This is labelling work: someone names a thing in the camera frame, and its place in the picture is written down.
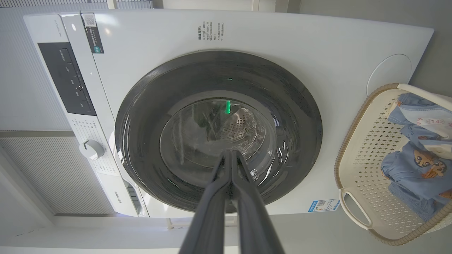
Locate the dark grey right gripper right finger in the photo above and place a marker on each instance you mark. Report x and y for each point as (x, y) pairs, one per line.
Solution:
(254, 225)

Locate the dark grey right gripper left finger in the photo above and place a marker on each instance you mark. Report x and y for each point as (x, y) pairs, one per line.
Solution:
(208, 218)

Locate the round glass washer door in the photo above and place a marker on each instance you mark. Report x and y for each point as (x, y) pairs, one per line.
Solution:
(148, 116)

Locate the blue garment with cartoon characters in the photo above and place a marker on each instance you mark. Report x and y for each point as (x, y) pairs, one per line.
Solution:
(406, 173)

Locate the white plastic control knob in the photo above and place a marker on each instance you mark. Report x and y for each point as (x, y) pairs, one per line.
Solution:
(91, 149)

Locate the white front-load washing machine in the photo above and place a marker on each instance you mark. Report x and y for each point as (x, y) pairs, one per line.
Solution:
(282, 38)

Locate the blue energy label sticker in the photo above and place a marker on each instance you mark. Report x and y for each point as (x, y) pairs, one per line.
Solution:
(324, 205)

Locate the cream perforated laundry basket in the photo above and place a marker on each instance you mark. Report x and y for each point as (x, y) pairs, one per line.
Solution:
(363, 165)

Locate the black QR code sticker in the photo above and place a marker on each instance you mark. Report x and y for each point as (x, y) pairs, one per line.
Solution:
(92, 33)

